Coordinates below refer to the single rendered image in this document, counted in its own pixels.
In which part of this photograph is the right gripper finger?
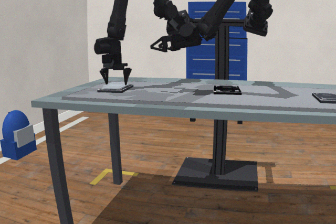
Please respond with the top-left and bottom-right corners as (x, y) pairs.
(123, 69), (132, 86)
(100, 69), (109, 84)

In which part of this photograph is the white well plate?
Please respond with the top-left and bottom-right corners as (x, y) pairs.
(103, 82), (128, 90)

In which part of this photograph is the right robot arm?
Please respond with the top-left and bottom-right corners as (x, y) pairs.
(94, 0), (188, 68)

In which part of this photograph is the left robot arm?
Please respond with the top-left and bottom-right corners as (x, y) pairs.
(169, 0), (273, 47)

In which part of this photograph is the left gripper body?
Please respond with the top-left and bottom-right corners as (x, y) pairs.
(163, 35), (188, 51)

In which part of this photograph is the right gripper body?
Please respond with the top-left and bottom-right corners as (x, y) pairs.
(101, 63), (130, 70)

